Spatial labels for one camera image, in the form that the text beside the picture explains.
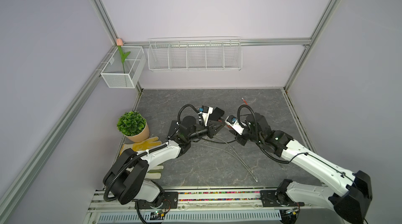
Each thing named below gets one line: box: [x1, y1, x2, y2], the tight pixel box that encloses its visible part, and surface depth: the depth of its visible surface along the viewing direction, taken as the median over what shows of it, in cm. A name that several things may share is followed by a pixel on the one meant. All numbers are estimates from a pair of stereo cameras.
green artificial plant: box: [116, 110, 148, 137], surface depth 86 cm
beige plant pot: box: [124, 120, 150, 143], surface depth 88 cm
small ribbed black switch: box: [209, 106, 225, 121], surface depth 108 cm
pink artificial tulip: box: [115, 37, 131, 74], surface depth 92 cm
